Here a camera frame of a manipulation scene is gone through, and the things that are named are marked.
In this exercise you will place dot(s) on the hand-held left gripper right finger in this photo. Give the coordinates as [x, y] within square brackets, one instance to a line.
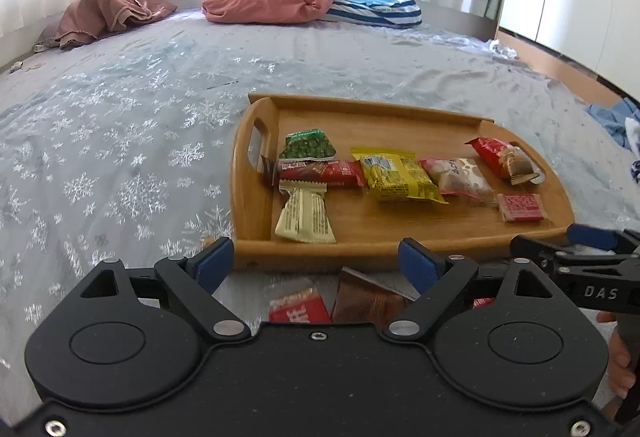
[415, 263]

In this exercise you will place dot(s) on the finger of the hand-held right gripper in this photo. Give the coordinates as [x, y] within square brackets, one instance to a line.
[545, 251]
[595, 236]

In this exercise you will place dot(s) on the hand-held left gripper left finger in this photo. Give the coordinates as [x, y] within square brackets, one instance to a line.
[215, 262]

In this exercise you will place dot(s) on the small square red packet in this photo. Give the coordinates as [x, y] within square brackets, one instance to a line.
[522, 207]

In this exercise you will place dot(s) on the brown snack packet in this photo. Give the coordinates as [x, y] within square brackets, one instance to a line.
[365, 302]

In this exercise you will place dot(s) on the large red patterned packet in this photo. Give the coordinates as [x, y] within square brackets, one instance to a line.
[484, 303]

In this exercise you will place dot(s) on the pink clear snack packet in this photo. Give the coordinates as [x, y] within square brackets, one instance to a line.
[457, 179]

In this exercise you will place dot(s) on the red snack packet white lettering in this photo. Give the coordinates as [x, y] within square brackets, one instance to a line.
[300, 307]

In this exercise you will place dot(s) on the cream gold snack packet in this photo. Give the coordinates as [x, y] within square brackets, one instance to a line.
[305, 217]

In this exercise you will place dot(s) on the long red bar packet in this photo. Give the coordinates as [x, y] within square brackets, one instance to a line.
[325, 171]

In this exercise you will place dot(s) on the green pea snack packet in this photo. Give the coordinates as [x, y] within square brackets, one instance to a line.
[307, 148]

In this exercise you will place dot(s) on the person's right hand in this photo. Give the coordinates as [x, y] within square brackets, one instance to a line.
[620, 364]

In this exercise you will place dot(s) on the yellow snack packet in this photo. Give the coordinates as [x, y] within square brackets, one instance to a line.
[395, 174]

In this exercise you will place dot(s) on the red wafer packet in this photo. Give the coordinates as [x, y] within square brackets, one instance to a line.
[495, 154]

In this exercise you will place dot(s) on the blue cloth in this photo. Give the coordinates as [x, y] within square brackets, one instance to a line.
[612, 122]

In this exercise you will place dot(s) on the snowflake print bed sheet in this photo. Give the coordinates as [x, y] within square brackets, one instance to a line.
[125, 142]

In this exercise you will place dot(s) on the white plastic bag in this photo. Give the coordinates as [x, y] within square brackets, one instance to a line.
[502, 50]

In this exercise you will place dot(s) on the dusty pink crumpled blanket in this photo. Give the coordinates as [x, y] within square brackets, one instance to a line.
[100, 14]

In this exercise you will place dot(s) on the wooden bed frame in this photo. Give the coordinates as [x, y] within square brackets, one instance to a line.
[560, 64]

